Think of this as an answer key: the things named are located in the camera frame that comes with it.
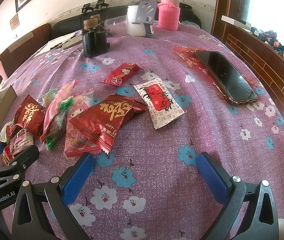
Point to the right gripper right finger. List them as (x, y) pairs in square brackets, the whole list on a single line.
[(260, 220)]

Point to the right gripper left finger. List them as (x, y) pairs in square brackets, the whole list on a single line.
[(30, 220)]

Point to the white green candy packet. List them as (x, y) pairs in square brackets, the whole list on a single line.
[(3, 134)]

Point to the green cake snack packet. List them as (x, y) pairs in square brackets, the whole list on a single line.
[(48, 97)]

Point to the pink striped snack packet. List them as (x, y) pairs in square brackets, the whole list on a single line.
[(54, 106)]

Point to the large dark red snack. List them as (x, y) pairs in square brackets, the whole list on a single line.
[(102, 122)]

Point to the white red snack packet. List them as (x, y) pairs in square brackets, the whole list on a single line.
[(162, 106)]

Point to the red cartoon girl snack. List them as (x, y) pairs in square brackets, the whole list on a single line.
[(121, 74)]

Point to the small red yellow snack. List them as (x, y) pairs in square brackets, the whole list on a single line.
[(6, 157)]

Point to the small green candy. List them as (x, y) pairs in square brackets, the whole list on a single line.
[(57, 127)]

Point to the maroon armchair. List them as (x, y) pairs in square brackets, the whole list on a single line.
[(19, 51)]

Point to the black smartphone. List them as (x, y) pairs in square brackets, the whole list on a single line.
[(234, 87)]

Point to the white paper sheet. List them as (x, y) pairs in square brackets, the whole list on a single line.
[(55, 42)]

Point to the purple floral tablecloth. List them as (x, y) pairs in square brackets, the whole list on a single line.
[(149, 187)]

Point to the tan notebook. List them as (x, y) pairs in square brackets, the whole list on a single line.
[(72, 42)]

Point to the black jar with cork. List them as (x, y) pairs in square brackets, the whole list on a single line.
[(97, 16), (94, 39)]

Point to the black sofa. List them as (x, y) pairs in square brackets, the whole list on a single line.
[(75, 23)]

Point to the red packet under phone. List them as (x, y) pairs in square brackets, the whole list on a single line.
[(195, 66)]

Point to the white plastic container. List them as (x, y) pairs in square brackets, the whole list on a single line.
[(132, 29)]

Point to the black clamps on sofa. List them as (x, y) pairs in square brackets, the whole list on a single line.
[(95, 7)]

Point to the wooden sideboard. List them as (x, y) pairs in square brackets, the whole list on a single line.
[(263, 61)]

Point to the grey phone stand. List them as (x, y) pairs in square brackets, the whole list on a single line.
[(145, 15)]

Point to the pink thermos bottle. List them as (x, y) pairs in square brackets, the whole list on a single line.
[(168, 16)]

